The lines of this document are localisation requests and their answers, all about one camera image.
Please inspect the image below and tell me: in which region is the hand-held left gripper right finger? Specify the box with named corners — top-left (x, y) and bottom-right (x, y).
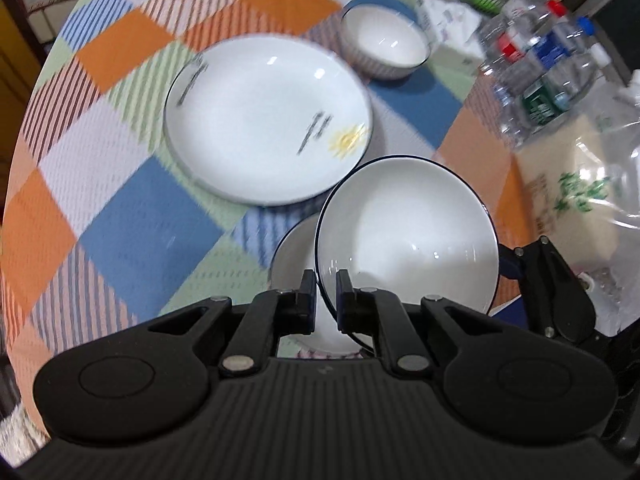
top-left (336, 269), bottom-right (506, 376)

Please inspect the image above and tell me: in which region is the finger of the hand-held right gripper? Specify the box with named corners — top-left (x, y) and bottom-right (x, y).
top-left (497, 236), bottom-right (597, 343)

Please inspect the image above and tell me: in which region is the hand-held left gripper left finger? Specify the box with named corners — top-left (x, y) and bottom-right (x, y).
top-left (145, 269), bottom-right (318, 376)

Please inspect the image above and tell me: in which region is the white dark-rimmed bowl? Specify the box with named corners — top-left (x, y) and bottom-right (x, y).
top-left (269, 212), bottom-right (373, 358)
top-left (314, 156), bottom-right (500, 356)
top-left (340, 2), bottom-right (432, 85)

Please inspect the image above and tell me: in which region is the white dark-rimmed plate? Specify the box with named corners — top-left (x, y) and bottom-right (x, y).
top-left (164, 34), bottom-right (375, 207)

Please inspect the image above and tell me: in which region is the clear plastic rice bag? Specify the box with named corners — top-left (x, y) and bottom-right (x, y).
top-left (515, 72), bottom-right (640, 336)

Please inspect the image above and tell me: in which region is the green label water bottle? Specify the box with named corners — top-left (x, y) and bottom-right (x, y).
top-left (497, 42), bottom-right (611, 148)

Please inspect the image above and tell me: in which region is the patchwork tablecloth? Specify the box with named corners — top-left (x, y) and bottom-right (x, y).
top-left (0, 0), bottom-right (531, 361)

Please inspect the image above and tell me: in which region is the blue cap water bottle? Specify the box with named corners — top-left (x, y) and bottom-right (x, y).
top-left (492, 16), bottom-right (596, 101)

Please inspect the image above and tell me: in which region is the red cap water bottle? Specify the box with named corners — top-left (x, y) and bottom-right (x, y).
top-left (477, 0), bottom-right (571, 78)

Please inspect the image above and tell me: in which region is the clear white cap water bottle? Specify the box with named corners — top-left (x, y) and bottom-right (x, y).
top-left (500, 0), bottom-right (556, 26)

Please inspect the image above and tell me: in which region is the white tissue pack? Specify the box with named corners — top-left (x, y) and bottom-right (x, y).
top-left (414, 0), bottom-right (488, 61)

